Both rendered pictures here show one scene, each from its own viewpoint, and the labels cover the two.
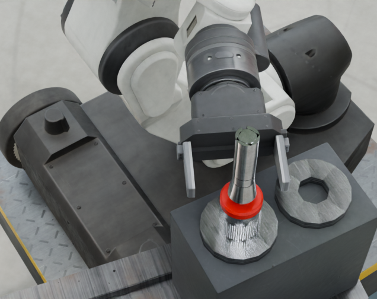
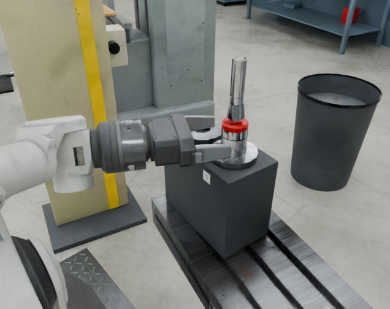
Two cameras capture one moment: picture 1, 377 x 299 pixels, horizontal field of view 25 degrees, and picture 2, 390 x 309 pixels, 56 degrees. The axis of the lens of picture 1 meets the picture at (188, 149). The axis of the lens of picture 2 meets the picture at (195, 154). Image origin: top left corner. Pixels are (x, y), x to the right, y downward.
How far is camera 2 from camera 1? 94 cm
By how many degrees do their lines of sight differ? 67
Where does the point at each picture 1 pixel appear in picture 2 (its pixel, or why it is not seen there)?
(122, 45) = (34, 262)
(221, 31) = (103, 124)
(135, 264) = (215, 282)
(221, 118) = (178, 129)
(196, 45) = (111, 140)
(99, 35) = (12, 284)
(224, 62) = (134, 121)
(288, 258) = not seen: hidden behind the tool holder
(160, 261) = (210, 267)
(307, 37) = not seen: outside the picture
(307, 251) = not seen: hidden behind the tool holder
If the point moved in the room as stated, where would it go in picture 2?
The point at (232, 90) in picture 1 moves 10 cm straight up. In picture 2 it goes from (152, 126) to (149, 69)
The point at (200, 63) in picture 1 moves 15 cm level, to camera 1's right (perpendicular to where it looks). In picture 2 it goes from (130, 135) to (132, 96)
